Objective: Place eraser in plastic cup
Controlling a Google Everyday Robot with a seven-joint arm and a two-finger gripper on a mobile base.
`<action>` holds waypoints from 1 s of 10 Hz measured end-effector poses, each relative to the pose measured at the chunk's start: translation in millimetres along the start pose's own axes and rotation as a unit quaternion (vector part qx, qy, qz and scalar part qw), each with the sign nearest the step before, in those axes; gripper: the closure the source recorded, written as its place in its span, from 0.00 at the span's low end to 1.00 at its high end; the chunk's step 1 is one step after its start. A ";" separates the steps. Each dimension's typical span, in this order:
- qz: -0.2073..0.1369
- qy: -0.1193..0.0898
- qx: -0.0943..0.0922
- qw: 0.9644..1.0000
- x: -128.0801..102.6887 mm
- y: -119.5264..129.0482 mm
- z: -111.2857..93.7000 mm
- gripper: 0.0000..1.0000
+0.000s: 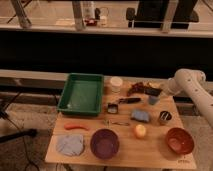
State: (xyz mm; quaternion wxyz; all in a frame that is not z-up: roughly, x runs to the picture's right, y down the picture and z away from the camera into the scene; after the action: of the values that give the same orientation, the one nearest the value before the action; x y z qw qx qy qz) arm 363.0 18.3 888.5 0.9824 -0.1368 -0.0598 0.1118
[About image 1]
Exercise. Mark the blue-grey cloth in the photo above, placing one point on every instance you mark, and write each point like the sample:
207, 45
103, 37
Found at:
70, 145

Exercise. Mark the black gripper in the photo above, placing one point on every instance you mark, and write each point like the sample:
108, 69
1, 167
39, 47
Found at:
152, 91

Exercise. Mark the metal can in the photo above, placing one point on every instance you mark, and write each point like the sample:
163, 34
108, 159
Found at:
164, 117

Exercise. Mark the green plastic tray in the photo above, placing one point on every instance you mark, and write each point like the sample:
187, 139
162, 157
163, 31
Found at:
82, 95

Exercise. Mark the black handled tool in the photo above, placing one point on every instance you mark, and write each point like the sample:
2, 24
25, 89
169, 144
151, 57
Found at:
129, 100

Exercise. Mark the white plastic cup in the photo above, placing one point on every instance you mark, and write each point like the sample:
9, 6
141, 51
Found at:
116, 84

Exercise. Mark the yellow lemon toy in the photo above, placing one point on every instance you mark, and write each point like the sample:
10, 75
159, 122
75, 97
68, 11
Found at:
140, 131

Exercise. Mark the blue sponge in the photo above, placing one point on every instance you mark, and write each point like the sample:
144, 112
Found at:
140, 115

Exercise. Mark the small blue cup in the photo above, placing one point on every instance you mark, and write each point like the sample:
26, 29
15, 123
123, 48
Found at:
153, 100

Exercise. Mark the orange carrot toy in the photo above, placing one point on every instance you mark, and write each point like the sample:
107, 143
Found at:
73, 126

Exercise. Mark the purple bowl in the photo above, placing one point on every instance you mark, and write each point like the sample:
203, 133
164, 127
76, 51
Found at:
104, 144

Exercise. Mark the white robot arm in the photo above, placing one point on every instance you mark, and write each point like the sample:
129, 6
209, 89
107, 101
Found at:
189, 81

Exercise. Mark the brown toy object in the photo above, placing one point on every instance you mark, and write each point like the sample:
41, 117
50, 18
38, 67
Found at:
136, 88

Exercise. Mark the red-orange bowl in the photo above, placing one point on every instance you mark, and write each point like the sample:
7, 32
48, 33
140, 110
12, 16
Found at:
179, 141

